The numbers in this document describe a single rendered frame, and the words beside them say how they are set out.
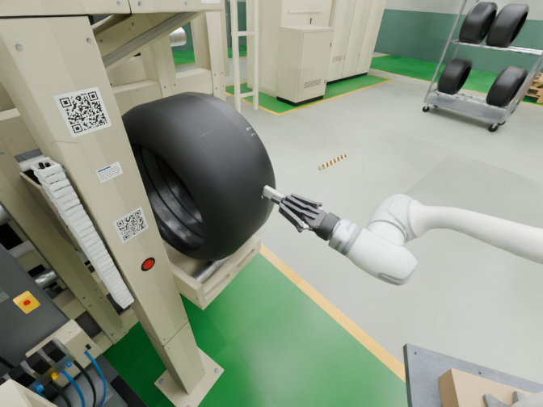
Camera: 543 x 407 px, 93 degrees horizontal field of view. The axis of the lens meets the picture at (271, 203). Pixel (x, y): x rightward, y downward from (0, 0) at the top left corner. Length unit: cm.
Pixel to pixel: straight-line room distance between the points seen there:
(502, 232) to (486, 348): 170
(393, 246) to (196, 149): 54
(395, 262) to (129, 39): 105
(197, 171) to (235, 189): 11
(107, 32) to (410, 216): 103
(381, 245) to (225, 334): 138
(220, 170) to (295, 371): 137
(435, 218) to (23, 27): 87
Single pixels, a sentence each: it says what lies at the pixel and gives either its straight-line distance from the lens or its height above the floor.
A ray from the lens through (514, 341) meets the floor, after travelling 248.
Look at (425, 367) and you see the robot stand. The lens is 126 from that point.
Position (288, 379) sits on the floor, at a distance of 178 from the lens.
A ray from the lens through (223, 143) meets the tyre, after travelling 72.
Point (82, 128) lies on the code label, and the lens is 62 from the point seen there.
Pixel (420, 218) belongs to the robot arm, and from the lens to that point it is 77.
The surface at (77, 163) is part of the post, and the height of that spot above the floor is 142.
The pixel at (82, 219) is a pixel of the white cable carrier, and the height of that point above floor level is 130.
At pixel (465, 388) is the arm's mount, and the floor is 75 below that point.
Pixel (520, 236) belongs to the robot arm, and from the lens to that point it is 65.
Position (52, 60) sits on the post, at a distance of 59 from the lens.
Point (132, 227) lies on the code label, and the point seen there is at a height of 121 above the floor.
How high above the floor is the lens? 170
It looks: 39 degrees down
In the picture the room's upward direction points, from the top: 3 degrees clockwise
